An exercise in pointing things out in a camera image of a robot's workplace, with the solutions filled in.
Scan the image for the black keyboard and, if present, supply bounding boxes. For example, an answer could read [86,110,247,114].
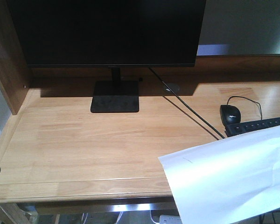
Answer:
[225,117,280,137]

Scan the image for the white power strip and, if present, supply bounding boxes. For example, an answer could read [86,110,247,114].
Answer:
[159,215,182,224]

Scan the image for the black computer mouse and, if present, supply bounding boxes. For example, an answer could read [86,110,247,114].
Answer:
[220,105,241,126]

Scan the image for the wooden desk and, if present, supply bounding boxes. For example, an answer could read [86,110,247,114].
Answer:
[0,0,280,208]

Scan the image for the black monitor with stand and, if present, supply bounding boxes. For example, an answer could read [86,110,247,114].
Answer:
[7,0,206,113]

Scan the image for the black monitor cable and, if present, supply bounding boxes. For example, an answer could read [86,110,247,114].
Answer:
[148,67,225,140]

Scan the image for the grey desk cable grommet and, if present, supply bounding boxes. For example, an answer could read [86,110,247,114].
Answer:
[163,83,180,92]

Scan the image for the white paper sheets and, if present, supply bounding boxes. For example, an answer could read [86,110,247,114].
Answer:
[159,126,280,224]

